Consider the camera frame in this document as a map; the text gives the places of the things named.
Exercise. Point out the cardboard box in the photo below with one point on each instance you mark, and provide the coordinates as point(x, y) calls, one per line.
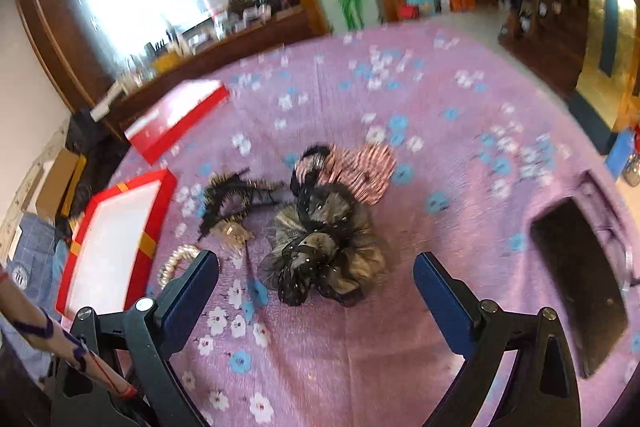
point(55, 185)

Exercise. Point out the purple floral bedspread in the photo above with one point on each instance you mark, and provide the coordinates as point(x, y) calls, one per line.
point(481, 150)

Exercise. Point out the red floral box lid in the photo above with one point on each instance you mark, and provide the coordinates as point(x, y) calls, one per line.
point(165, 123)

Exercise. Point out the dark wooden headboard shelf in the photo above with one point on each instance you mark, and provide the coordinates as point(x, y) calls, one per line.
point(287, 27)

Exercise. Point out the red open gift box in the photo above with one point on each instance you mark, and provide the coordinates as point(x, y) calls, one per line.
point(112, 254)

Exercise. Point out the brown organza dotted scrunchie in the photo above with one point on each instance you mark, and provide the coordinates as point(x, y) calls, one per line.
point(324, 242)

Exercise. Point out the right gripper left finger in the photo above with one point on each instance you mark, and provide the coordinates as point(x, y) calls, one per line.
point(136, 345)

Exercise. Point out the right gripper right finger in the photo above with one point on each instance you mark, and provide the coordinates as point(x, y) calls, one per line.
point(542, 387)

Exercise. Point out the patterned handle stick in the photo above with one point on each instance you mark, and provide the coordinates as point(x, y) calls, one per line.
point(44, 334)

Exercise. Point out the red plaid scrunchie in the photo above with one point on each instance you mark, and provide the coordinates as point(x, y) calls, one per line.
point(365, 172)

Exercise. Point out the gold hair comb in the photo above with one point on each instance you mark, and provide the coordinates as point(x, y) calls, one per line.
point(232, 234)

